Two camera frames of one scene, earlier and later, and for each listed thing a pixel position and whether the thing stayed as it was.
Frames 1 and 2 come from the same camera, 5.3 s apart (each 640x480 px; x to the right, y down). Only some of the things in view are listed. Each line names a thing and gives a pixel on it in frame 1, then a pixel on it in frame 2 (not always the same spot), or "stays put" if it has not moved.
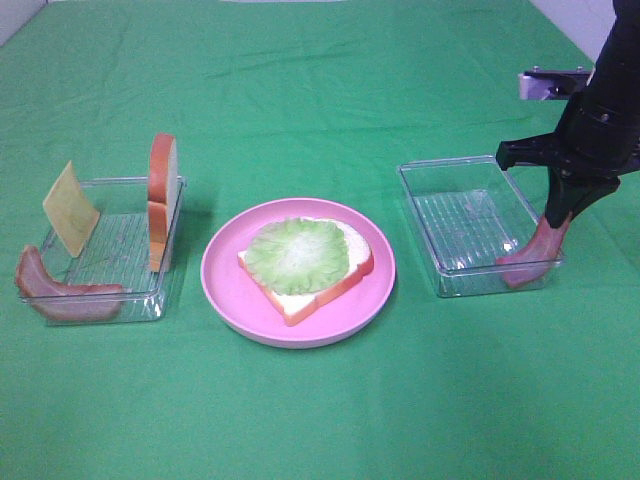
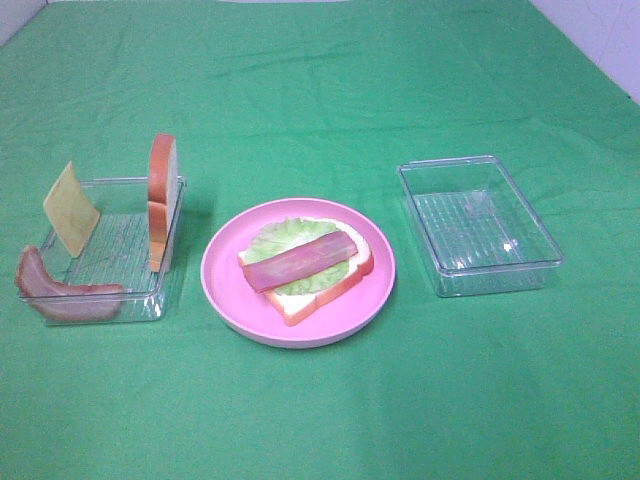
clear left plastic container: [116, 251] stays put
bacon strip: [535, 259] → [278, 269]
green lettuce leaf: [297, 255] stays put
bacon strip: [70, 301] stays put
